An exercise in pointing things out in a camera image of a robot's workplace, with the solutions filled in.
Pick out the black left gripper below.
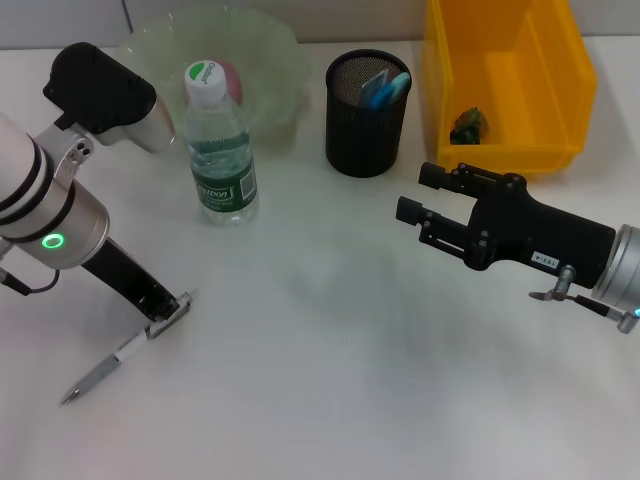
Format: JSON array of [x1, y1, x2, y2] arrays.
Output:
[[79, 237, 181, 324]]

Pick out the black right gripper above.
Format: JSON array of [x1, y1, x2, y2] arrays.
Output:
[[396, 161, 617, 290]]

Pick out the green plastic wrapper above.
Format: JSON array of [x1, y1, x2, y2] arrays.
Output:
[[449, 106, 489, 147]]

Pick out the silver white pen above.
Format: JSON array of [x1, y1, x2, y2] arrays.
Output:
[[59, 288, 201, 406]]

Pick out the light blue scissors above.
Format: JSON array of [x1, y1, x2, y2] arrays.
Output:
[[368, 70, 413, 110]]

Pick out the clear plastic ruler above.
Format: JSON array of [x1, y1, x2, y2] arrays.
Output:
[[359, 69, 392, 104]]

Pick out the clear green-label water bottle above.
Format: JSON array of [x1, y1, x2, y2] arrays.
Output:
[[180, 59, 261, 226]]

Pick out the pink peach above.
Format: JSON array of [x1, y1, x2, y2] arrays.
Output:
[[224, 62, 245, 107]]

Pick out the black mesh pen holder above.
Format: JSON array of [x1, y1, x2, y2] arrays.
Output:
[[324, 48, 414, 179]]

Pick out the translucent green fruit bowl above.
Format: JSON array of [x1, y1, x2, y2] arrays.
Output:
[[119, 4, 312, 151]]

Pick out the yellow plastic bin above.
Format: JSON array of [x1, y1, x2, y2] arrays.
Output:
[[421, 0, 599, 176]]

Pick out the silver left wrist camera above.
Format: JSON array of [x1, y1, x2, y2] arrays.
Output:
[[29, 42, 177, 176]]

